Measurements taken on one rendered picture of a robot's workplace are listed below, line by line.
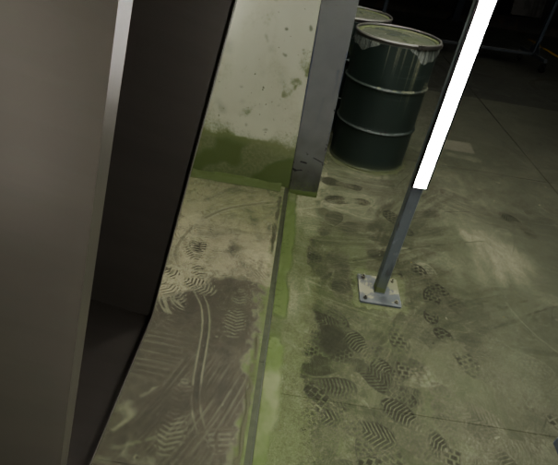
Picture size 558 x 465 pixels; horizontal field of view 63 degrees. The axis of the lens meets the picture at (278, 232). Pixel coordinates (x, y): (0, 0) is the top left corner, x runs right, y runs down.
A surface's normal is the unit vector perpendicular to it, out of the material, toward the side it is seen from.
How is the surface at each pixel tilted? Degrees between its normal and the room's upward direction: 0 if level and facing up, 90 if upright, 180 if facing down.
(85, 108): 91
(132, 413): 0
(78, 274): 91
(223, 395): 0
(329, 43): 90
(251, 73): 90
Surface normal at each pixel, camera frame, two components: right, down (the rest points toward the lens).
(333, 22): -0.08, 0.57
